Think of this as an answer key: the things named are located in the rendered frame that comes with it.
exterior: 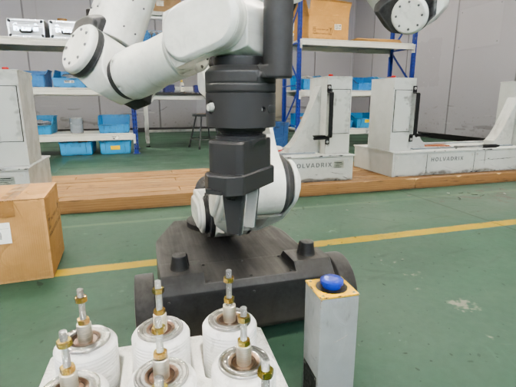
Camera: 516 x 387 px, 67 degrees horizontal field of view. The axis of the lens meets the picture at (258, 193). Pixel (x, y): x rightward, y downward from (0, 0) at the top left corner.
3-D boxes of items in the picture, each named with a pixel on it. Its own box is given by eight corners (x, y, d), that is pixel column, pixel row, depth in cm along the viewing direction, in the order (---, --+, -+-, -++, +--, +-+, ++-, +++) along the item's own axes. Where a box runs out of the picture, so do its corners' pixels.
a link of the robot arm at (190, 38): (241, 36, 41) (154, 74, 48) (281, 46, 48) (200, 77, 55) (227, -28, 40) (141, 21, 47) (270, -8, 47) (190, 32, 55)
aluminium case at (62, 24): (55, 43, 470) (53, 26, 466) (88, 44, 483) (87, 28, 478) (49, 38, 431) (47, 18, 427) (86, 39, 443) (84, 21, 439)
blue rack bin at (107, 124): (100, 130, 515) (100, 114, 510) (131, 130, 526) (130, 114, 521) (97, 133, 468) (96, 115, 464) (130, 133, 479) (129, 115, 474)
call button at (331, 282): (315, 285, 69) (316, 274, 68) (336, 282, 70) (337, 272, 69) (325, 296, 65) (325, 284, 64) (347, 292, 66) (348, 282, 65)
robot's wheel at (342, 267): (310, 301, 125) (312, 243, 120) (324, 299, 126) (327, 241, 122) (340, 336, 106) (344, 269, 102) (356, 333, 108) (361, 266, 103)
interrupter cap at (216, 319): (234, 305, 74) (234, 302, 73) (259, 322, 68) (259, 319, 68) (200, 319, 69) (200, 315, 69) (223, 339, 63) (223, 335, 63)
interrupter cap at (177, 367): (140, 405, 49) (140, 400, 49) (128, 370, 56) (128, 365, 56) (196, 385, 53) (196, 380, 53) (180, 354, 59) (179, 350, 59)
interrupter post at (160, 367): (155, 385, 53) (153, 365, 52) (150, 375, 55) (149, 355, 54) (172, 379, 54) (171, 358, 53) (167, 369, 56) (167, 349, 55)
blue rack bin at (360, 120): (340, 126, 613) (341, 112, 608) (362, 125, 622) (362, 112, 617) (356, 128, 566) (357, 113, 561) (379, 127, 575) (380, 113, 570)
